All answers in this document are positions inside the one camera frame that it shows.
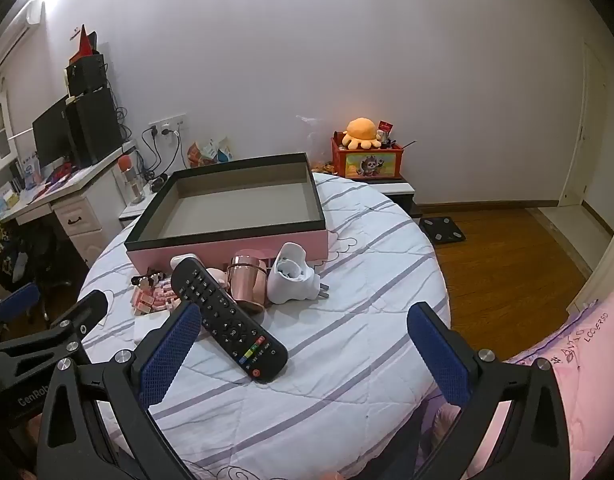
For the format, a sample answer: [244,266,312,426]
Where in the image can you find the black computer tower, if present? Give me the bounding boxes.
[64,87,124,168]

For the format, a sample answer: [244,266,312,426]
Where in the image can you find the round pink object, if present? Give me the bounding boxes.
[207,267,231,293]

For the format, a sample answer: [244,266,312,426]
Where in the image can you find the white air conditioner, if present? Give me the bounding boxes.
[0,0,45,73]

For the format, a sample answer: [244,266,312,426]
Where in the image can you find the colourful snack packets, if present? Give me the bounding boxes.
[188,137,235,168]

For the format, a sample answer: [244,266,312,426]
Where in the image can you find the black bathroom scale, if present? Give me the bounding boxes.
[418,216,467,246]

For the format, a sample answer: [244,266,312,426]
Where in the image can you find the orange octopus plush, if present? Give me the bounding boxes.
[342,117,383,150]

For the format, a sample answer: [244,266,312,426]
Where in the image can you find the black remote control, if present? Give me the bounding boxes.
[170,257,289,385]

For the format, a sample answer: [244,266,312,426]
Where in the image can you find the black power cables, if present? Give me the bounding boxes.
[139,127,183,181]

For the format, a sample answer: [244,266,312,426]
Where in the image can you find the black computer monitor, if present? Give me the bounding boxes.
[32,95,72,168]

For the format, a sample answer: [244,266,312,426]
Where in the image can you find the pink box with black rim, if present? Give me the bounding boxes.
[124,152,329,273]

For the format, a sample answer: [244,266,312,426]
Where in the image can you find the pile of pink blocks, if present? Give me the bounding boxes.
[132,275,180,316]

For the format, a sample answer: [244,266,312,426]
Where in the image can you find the clear plastic bag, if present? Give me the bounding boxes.
[297,114,338,161]

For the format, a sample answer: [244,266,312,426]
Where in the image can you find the red printed toy box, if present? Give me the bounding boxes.
[330,132,405,181]

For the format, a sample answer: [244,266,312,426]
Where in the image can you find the white plug adapter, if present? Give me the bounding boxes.
[266,242,331,306]

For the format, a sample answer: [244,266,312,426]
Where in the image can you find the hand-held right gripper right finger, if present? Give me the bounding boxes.
[406,302,585,480]

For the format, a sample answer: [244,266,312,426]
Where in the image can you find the rose gold metal cup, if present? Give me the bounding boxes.
[226,249,271,311]

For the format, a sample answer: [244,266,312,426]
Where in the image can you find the small white case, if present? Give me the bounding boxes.
[169,253,204,271]

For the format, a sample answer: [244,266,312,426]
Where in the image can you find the white door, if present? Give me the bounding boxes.
[560,42,608,208]

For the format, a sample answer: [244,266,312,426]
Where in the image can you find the clear bottle with red cap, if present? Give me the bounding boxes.
[118,155,145,205]

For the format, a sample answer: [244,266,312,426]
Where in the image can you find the white and black nightstand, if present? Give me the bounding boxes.
[357,175,423,218]

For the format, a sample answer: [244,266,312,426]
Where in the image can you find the black office chair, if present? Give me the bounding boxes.
[0,220,78,311]

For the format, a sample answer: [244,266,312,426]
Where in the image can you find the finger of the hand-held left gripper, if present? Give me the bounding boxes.
[0,282,42,346]
[0,290,109,378]

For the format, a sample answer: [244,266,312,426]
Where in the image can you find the white low side table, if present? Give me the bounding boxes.
[118,180,160,221]

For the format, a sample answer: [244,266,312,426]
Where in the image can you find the white wall socket strip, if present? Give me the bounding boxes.
[148,114,188,136]

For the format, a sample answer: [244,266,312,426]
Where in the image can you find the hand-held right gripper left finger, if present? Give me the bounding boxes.
[37,301,203,480]

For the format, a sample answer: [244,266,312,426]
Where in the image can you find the white desk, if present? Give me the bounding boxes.
[0,140,138,268]

